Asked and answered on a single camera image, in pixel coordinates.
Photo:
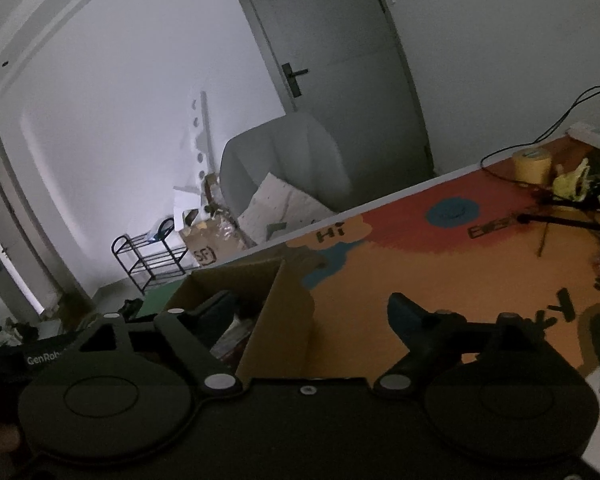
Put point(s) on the white power strip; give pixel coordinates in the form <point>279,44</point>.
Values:
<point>592,136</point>

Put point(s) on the dotted white cushion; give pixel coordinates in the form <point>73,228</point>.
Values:
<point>280,205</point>

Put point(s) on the yellow green crumpled bag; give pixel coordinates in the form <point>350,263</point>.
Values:
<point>572,180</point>

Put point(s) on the grey armchair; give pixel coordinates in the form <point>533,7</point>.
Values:
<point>290,150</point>

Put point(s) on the white paper sheet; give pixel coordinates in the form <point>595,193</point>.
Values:
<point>182,205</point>

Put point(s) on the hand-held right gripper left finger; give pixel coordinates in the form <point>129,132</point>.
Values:
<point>220,306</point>

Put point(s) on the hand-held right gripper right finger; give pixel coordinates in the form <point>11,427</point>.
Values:
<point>404,310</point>

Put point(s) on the grey door frame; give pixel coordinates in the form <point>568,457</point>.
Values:
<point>10,240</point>

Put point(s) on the yellow tape roll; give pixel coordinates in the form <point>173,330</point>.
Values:
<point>531,166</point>

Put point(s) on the brown cardboard box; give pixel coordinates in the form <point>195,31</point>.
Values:
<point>275,325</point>

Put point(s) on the brown box with clear tape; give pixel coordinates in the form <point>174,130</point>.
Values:
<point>205,242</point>

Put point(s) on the white board with holes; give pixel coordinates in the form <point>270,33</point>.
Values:
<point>202,145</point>

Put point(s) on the cartoon printed table mat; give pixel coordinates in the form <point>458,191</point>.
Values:
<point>430,270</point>

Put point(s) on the dark clutter pile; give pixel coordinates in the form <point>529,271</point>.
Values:
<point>12,334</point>

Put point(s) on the grey door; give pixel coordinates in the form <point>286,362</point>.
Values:
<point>330,60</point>

